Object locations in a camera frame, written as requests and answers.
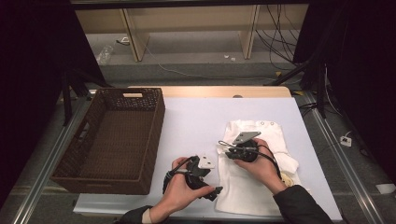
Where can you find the aluminium floor rail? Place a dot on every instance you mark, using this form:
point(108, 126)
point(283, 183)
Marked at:
point(325, 121)
point(46, 174)

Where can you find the small white plug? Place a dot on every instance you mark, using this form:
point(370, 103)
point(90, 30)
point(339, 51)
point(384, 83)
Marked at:
point(124, 40)

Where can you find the white baby shirt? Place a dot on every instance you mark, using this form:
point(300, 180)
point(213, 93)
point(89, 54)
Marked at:
point(249, 193)

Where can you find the clear plastic bag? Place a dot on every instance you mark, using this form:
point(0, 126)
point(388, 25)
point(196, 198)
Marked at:
point(104, 55)

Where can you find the person's left hand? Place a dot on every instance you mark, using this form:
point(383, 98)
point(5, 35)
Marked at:
point(177, 196)

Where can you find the person's right hand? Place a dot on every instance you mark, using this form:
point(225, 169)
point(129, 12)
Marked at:
point(264, 168)

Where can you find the yellow tape piece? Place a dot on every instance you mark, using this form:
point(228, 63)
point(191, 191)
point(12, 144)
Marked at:
point(278, 74)
point(298, 92)

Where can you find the dark table grommet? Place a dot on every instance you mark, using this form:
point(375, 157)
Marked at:
point(237, 96)

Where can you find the wooden shelf unit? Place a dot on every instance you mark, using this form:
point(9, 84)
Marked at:
point(137, 43)

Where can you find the black crossbar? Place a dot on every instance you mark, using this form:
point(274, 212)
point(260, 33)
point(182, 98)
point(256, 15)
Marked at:
point(186, 3)

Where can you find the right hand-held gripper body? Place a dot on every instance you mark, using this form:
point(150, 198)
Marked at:
point(246, 137)

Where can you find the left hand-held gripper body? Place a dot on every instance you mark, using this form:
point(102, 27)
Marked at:
point(207, 162)

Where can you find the black curtain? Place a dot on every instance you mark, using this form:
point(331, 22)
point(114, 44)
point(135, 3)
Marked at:
point(367, 77)
point(28, 77)

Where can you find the white paper slip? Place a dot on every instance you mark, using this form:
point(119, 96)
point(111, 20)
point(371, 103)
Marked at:
point(386, 188)

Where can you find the white power strip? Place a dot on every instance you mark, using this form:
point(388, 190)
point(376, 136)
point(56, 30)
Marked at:
point(345, 141)

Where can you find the brown woven basket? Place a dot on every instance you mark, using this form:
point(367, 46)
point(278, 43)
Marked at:
point(118, 140)

